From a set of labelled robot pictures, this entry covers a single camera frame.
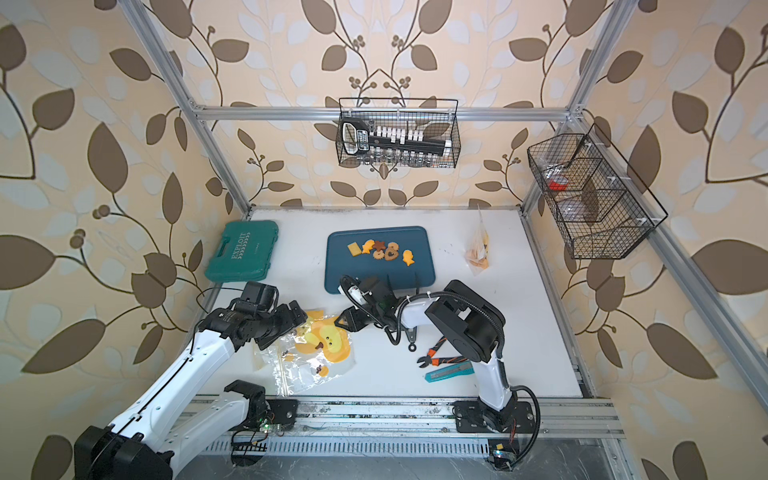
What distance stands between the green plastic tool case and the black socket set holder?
483 millimetres

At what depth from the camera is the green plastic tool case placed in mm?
1004

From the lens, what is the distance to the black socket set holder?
2.74 ft

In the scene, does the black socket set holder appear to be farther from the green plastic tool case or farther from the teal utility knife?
the teal utility knife

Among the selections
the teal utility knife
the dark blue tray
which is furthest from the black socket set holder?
the teal utility knife

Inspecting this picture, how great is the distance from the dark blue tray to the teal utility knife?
272 mm

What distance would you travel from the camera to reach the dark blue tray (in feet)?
3.33

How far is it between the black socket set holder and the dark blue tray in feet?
1.16

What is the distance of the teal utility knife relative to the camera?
2.70ft

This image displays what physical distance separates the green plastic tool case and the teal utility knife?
2.10 ft
